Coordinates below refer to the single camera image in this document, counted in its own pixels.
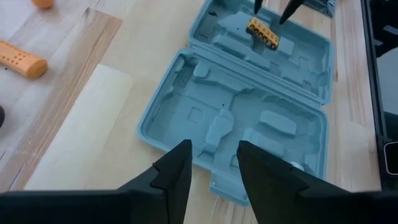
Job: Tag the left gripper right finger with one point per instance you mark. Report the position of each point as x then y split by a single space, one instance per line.
267 186

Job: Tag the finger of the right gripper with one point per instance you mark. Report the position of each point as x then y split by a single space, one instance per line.
292 9
258 5

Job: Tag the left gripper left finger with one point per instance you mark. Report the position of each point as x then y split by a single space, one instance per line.
174 186

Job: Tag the small tan block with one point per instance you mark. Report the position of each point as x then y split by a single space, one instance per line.
262 33

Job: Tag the grey plastic tool case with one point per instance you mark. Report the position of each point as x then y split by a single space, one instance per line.
217 102

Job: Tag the grey flat insert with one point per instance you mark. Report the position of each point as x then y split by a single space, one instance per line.
325 6

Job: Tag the black box with white edge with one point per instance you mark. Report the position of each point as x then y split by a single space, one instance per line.
392 157

